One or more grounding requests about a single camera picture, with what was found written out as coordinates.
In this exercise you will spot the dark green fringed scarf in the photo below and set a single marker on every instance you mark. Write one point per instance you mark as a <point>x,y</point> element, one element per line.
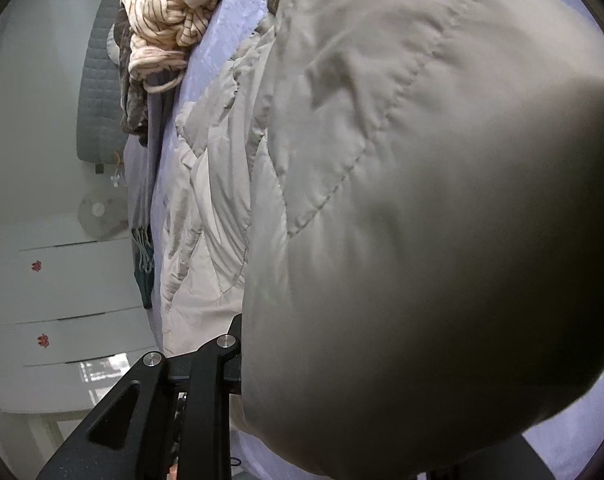
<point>143,253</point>

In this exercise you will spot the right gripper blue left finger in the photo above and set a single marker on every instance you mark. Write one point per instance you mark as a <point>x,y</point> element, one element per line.
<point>164,415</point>

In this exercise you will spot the grey quilted headboard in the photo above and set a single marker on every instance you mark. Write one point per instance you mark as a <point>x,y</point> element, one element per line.
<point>98,131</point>

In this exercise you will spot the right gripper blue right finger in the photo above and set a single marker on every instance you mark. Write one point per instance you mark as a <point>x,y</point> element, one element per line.
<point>514,459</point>

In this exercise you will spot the brown fuzzy garment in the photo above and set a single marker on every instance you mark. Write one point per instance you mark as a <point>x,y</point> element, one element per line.
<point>133,95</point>

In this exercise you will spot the round white pleated cushion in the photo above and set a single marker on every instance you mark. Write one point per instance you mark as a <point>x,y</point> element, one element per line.
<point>113,46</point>

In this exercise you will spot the white drawer cabinet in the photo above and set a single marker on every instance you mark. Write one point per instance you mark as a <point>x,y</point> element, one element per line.
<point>71,317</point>

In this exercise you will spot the lavender embossed bedspread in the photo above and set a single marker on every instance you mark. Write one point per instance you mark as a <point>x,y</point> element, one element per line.
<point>222,25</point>

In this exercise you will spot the beige quilted puffer jacket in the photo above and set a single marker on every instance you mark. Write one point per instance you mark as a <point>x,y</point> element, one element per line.
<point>406,209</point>

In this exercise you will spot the white round fan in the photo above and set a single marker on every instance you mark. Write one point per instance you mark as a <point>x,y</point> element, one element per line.
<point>103,213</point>

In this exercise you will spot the cream striped garment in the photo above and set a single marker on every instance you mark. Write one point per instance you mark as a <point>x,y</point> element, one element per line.
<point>162,35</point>

